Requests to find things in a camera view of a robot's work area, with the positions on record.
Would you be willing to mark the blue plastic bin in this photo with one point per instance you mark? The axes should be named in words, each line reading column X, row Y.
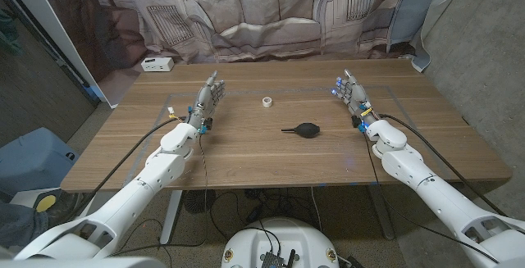
column 33, row 161

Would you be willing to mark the printed sofa room backdrop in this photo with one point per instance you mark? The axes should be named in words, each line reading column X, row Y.
column 262, row 14

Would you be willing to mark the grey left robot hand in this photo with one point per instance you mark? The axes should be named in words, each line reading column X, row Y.
column 207, row 98

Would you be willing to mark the white table leg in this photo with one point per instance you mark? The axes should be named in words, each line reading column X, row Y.
column 170, row 219

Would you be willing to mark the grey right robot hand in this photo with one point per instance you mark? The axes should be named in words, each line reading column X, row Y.
column 356, row 94

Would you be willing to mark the blue jeans leg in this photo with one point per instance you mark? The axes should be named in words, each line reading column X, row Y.
column 20, row 223

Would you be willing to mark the black rubber air blower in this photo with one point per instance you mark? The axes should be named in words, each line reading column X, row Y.
column 307, row 130

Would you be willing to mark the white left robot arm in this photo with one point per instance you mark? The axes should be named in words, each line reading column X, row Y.
column 160, row 169

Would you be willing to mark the grey table leg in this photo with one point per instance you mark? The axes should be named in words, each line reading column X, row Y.
column 381, row 214

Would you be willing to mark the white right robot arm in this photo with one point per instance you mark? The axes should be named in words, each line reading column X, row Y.
column 410, row 165

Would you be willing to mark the white foot pedal yellow pads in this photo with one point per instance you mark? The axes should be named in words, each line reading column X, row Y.
column 45, row 203

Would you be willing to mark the black round fan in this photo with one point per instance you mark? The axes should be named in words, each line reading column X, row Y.
column 199, row 201

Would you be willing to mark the white robot torso base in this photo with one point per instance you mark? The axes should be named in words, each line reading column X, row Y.
column 287, row 235

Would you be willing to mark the black electronics module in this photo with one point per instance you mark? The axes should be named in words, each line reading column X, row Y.
column 272, row 260

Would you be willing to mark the white partition panel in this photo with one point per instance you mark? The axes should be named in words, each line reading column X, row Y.
column 61, row 34

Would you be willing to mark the white power strip box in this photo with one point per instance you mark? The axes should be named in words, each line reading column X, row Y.
column 158, row 64

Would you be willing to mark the green hanging cloth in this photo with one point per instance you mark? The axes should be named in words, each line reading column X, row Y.
column 8, row 34

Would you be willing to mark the white tape roll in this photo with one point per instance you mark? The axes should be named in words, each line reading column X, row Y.
column 267, row 102

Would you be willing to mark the dark brown shoe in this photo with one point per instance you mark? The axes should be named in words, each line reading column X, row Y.
column 65, row 208

